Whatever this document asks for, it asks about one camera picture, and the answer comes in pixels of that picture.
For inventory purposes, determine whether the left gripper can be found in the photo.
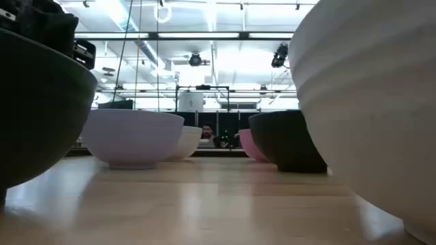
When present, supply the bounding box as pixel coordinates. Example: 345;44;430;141
0;0;97;71

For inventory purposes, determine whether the pale lilac bowl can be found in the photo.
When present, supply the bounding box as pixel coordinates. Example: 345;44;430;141
80;108;185;170

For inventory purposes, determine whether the small white bowl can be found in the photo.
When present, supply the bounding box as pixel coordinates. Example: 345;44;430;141
161;125;203;162

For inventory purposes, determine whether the pink bowl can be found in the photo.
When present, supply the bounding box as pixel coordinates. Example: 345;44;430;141
238;128;270;163

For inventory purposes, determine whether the small black bowl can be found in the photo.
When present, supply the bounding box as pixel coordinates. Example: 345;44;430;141
248;110;328;174

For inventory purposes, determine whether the large white bowl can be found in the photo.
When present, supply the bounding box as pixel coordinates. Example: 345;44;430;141
287;0;436;245

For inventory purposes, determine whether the black overhead beam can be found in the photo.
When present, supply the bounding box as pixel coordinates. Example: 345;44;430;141
74;31;296;40

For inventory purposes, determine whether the large black bowl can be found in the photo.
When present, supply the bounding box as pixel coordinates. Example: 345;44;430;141
0;27;99;208

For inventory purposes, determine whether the black ceiling spot lamp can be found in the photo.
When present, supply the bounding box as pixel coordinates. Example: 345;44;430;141
188;52;204;67

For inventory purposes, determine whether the person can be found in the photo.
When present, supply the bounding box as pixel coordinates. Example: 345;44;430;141
200;122;221;149

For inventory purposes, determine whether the thin black hanging cable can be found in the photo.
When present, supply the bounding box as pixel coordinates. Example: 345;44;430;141
112;0;134;103

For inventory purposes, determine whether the white hanging ring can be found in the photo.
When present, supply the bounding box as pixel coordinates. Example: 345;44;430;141
153;2;173;25

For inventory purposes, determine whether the black hanging camera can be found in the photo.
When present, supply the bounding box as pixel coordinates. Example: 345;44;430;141
270;43;290;69

